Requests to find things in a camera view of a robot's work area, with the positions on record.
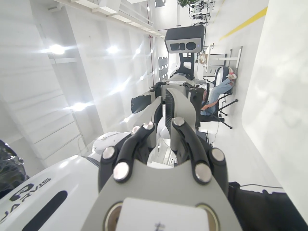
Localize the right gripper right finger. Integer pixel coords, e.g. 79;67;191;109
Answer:
165;88;229;195

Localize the thin black cable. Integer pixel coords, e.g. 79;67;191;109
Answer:
240;183;284;189

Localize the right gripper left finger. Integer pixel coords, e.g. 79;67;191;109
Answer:
97;96;164;191

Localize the robot body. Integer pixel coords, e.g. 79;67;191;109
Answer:
0;139;106;231

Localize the person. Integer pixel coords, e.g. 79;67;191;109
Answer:
200;67;237;116

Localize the white desk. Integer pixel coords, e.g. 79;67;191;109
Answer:
203;45;243;76

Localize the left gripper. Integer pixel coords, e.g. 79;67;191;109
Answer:
131;78;208;131

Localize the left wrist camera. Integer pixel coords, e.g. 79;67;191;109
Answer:
165;25;205;79

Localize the black fabric cover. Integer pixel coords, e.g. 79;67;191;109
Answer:
227;181;308;231

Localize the black office chair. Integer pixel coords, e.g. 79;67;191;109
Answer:
197;66;239;129

